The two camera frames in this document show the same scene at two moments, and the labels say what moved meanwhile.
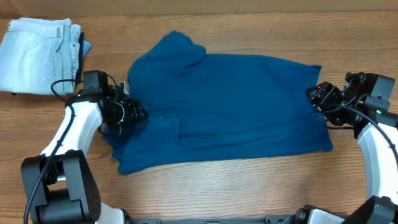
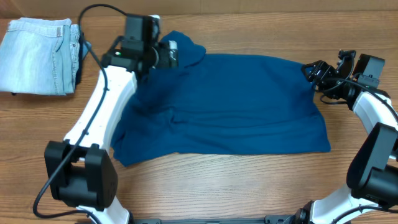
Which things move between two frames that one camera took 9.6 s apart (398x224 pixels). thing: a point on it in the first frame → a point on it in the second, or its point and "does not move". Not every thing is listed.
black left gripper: [133, 110] → [170, 56]
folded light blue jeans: [35, 51] does not move
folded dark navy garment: [84, 47] does not move
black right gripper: [325, 94] → [319, 72]
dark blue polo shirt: [205, 106] does not move
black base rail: [269, 219] does not move
